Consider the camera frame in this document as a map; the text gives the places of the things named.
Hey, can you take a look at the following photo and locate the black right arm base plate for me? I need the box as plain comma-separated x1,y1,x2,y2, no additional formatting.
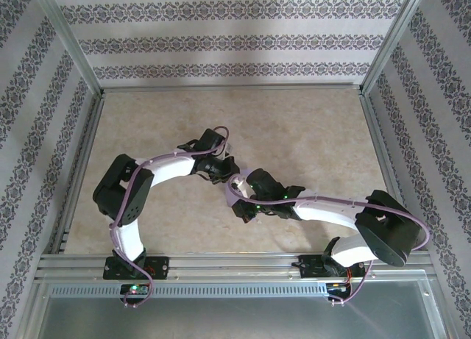
300,254,366,280

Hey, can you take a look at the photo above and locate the grey metal sheet panel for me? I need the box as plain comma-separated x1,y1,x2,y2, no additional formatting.
21,279,450,339

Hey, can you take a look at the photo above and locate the short aluminium table rail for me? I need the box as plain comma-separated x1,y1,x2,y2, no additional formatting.
49,90,107,255
360,90,420,254

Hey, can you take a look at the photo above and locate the long aluminium table rail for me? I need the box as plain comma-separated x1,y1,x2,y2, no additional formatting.
99,82,365,96

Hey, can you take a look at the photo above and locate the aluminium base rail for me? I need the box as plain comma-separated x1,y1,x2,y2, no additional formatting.
35,252,437,281

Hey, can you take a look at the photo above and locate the aluminium frame post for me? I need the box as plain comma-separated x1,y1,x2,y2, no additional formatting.
31,0,106,97
360,0,435,96

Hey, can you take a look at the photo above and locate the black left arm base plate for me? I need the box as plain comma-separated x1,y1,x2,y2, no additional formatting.
102,256,170,281

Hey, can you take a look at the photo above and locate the grey slotted cable duct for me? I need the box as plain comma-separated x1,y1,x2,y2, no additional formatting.
49,284,328,299

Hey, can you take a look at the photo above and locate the circuit board with green light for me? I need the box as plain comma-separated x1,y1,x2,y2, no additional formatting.
121,283,150,296

